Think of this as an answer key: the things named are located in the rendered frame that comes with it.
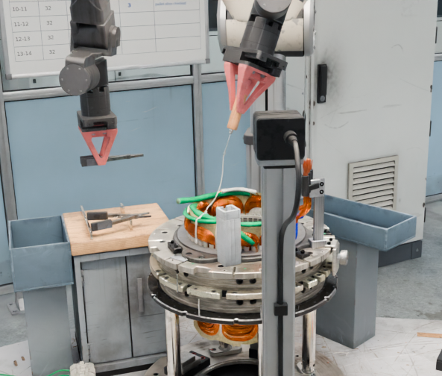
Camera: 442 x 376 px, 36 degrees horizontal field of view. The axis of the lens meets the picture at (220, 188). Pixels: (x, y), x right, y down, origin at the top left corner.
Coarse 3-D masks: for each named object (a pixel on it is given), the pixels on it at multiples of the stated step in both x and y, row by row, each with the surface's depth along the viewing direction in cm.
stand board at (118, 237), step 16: (112, 208) 145; (128, 208) 145; (144, 208) 144; (160, 208) 144; (80, 224) 136; (144, 224) 135; (160, 224) 135; (80, 240) 127; (96, 240) 127; (112, 240) 127; (128, 240) 128; (144, 240) 129
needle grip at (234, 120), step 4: (236, 96) 112; (244, 96) 112; (244, 100) 112; (232, 112) 113; (236, 112) 112; (232, 116) 112; (236, 116) 112; (240, 116) 113; (232, 120) 112; (236, 120) 112; (228, 124) 113; (232, 124) 112; (236, 124) 112; (232, 128) 112; (236, 128) 113
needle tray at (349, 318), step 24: (312, 216) 141; (336, 216) 136; (360, 216) 145; (384, 216) 141; (408, 216) 136; (360, 240) 133; (384, 240) 129; (360, 264) 138; (360, 288) 140; (336, 312) 144; (360, 312) 142; (336, 336) 145; (360, 336) 143
